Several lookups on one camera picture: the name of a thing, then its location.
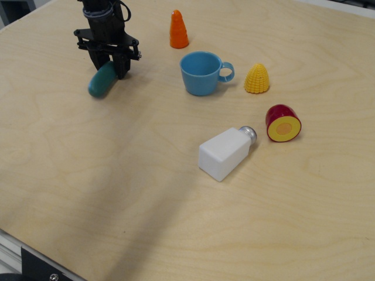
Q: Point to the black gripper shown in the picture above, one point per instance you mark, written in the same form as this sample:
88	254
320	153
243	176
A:
105	38

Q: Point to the green toy cucumber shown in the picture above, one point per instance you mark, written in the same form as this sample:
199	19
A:
103	79

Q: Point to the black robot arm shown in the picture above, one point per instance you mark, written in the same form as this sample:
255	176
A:
98	9

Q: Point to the blue plastic cup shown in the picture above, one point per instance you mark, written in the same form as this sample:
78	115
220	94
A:
201	72

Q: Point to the orange toy carrot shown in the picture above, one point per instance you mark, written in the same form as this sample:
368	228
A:
178	37

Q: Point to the white salt shaker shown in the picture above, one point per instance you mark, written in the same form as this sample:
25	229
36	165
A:
221	154

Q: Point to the yellow toy corn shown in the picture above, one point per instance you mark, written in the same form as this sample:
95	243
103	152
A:
257	80

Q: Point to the red yellow toy fruit half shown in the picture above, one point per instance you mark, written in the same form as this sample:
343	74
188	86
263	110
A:
282	123

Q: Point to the black corner bracket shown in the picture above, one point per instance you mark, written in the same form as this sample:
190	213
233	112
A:
37	266

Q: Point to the aluminium table frame rail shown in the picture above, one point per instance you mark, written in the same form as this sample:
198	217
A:
11	257

